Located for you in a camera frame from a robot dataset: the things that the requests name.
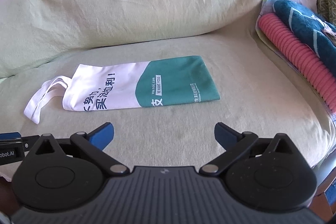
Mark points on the olive patterned throw pillow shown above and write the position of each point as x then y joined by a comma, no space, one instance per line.
327,9

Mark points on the white and green tote bag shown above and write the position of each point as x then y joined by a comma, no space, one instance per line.
155,83

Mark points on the pink ribbed folded blanket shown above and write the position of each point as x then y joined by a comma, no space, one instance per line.
301,56

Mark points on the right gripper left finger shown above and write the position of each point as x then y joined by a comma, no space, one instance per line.
62,174

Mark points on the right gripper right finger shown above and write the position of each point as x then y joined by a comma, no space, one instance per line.
267,174

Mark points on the dark blue patterned blanket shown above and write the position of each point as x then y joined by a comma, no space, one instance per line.
311,30

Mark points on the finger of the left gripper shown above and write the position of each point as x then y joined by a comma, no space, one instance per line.
10,136

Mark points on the pale green sofa back cushion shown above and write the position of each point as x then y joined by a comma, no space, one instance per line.
34,32

